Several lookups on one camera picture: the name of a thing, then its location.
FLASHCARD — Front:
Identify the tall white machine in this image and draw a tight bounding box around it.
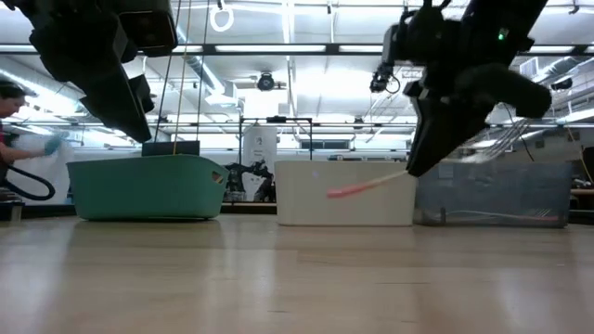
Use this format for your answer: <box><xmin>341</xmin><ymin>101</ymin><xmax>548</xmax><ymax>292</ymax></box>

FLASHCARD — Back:
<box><xmin>241</xmin><ymin>124</ymin><xmax>278</xmax><ymax>201</ymax></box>

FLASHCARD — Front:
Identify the round black ceiling camera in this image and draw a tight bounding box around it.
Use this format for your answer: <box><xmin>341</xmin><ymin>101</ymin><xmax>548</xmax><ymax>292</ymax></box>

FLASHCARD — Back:
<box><xmin>256</xmin><ymin>71</ymin><xmax>278</xmax><ymax>93</ymax></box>

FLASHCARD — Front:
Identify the black ceiling camera with cable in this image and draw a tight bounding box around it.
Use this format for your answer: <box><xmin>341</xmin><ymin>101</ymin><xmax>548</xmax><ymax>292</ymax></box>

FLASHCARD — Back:
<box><xmin>368</xmin><ymin>62</ymin><xmax>401</xmax><ymax>95</ymax></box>

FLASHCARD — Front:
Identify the black overhead light bar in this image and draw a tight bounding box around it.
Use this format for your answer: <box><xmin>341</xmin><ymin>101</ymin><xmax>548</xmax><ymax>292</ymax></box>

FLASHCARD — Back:
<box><xmin>0</xmin><ymin>43</ymin><xmax>594</xmax><ymax>58</ymax></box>

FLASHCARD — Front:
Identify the person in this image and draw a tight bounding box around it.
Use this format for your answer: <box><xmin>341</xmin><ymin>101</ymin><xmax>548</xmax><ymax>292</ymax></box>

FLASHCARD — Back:
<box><xmin>0</xmin><ymin>79</ymin><xmax>66</xmax><ymax>186</ymax></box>

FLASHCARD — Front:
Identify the black monitor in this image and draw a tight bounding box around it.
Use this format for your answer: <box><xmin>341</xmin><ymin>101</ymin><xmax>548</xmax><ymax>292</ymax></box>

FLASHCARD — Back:
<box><xmin>141</xmin><ymin>141</ymin><xmax>201</xmax><ymax>157</ymax></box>

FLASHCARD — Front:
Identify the clear grey plastic bin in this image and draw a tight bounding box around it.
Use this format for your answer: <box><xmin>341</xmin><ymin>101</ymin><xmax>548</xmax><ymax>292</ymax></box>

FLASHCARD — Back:
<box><xmin>412</xmin><ymin>161</ymin><xmax>573</xmax><ymax>228</ymax></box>

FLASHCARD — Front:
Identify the white sheet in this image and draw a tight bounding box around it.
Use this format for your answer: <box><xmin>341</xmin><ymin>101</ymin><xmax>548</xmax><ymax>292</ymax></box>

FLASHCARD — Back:
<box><xmin>8</xmin><ymin>134</ymin><xmax>75</xmax><ymax>205</ymax></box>

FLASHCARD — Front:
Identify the teal plastic bin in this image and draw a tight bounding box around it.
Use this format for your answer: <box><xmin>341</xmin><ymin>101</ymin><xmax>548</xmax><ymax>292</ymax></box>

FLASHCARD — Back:
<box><xmin>67</xmin><ymin>154</ymin><xmax>231</xmax><ymax>222</ymax></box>

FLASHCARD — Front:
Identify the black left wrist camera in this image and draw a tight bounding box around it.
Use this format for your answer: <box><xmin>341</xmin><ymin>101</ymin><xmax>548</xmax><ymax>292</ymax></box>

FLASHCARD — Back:
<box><xmin>118</xmin><ymin>0</ymin><xmax>178</xmax><ymax>58</ymax></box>

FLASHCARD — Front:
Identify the white hanging cable ring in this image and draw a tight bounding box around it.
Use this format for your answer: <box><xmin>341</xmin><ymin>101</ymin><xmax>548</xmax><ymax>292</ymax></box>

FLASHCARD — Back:
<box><xmin>209</xmin><ymin>0</ymin><xmax>235</xmax><ymax>33</ymax></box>

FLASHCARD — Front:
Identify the thin black hanging cord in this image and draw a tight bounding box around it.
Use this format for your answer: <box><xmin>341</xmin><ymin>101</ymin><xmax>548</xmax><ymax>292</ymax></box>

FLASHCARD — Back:
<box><xmin>154</xmin><ymin>0</ymin><xmax>183</xmax><ymax>143</ymax></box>
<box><xmin>195</xmin><ymin>0</ymin><xmax>211</xmax><ymax>142</ymax></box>

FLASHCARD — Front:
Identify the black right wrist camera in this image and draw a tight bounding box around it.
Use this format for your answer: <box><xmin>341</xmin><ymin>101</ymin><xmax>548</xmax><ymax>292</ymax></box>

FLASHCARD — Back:
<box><xmin>382</xmin><ymin>4</ymin><xmax>446</xmax><ymax>64</ymax></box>

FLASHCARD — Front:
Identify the person's hand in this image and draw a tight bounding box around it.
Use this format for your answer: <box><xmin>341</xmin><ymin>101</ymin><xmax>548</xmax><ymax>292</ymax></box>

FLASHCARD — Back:
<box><xmin>44</xmin><ymin>133</ymin><xmax>65</xmax><ymax>157</ymax></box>

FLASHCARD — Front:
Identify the silver ventilation duct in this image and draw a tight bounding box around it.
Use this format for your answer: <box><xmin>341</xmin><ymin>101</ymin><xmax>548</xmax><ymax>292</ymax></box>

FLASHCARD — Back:
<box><xmin>175</xmin><ymin>0</ymin><xmax>239</xmax><ymax>109</ymax></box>
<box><xmin>0</xmin><ymin>55</ymin><xmax>157</xmax><ymax>143</ymax></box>
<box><xmin>510</xmin><ymin>55</ymin><xmax>594</xmax><ymax>126</ymax></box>

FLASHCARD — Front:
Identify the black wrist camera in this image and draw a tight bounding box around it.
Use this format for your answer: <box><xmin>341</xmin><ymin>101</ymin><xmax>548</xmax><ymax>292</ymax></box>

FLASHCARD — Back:
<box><xmin>118</xmin><ymin>0</ymin><xmax>178</xmax><ymax>58</ymax></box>
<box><xmin>382</xmin><ymin>4</ymin><xmax>446</xmax><ymax>64</ymax></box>

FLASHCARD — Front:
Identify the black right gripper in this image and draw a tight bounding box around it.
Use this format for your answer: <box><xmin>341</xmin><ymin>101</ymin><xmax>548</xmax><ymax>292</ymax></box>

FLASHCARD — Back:
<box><xmin>403</xmin><ymin>59</ymin><xmax>553</xmax><ymax>178</ymax></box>

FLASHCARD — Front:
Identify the white vent box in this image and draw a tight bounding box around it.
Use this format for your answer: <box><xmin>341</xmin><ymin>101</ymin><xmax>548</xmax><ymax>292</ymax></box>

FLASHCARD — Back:
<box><xmin>519</xmin><ymin>57</ymin><xmax>540</xmax><ymax>80</ymax></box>

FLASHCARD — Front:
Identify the thick black looped cable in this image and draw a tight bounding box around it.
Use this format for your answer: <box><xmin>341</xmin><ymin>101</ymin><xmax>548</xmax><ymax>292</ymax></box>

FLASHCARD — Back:
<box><xmin>2</xmin><ymin>164</ymin><xmax>57</xmax><ymax>202</ymax></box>

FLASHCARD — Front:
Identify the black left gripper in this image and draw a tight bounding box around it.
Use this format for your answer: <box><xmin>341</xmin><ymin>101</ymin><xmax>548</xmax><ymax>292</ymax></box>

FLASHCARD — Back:
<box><xmin>16</xmin><ymin>0</ymin><xmax>156</xmax><ymax>144</ymax></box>

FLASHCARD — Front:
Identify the white plastic bin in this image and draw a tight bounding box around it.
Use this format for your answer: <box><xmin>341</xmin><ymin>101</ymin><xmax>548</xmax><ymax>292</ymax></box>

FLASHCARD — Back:
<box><xmin>273</xmin><ymin>161</ymin><xmax>418</xmax><ymax>227</ymax></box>

